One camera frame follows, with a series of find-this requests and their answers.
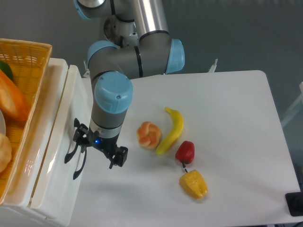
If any yellow woven basket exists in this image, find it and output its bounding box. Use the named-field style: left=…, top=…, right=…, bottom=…
left=0, top=38, right=53, bottom=205

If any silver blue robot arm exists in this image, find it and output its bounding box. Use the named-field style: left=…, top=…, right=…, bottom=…
left=74, top=0, right=185, bottom=166

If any black device at table edge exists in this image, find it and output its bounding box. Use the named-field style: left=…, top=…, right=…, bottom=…
left=285, top=192, right=303, bottom=217

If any yellow banana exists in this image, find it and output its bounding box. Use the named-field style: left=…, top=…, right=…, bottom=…
left=156, top=107, right=184, bottom=155

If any white drawer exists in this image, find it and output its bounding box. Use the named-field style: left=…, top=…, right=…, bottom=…
left=30, top=65, right=91, bottom=227

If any white drawer cabinet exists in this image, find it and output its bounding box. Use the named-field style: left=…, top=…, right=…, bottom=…
left=0, top=58, right=69, bottom=227

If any yellow bell pepper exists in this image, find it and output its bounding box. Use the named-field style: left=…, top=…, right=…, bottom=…
left=179, top=170, right=208, bottom=199

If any black drawer handle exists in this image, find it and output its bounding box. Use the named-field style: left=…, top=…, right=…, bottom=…
left=63, top=141, right=88, bottom=181

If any knotted bread roll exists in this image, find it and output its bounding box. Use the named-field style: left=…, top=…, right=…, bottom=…
left=136, top=121, right=162, bottom=149

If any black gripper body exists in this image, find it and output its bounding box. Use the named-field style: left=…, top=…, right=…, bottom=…
left=86, top=129, right=118, bottom=158

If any orange baguette bread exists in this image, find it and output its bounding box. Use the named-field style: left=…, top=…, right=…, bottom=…
left=0, top=71, right=31, bottom=122

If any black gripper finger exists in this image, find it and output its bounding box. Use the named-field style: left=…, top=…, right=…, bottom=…
left=109, top=146, right=128, bottom=169
left=73, top=118, right=89, bottom=151

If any red bell pepper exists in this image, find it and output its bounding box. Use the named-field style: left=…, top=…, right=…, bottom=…
left=175, top=140, right=195, bottom=168

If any white plate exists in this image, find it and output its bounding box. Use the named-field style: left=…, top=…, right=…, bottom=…
left=0, top=111, right=6, bottom=135

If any green vegetable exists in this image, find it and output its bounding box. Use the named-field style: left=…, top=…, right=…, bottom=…
left=0, top=61, right=13, bottom=81

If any round beige bread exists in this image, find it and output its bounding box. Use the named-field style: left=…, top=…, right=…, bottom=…
left=0, top=133, right=12, bottom=172

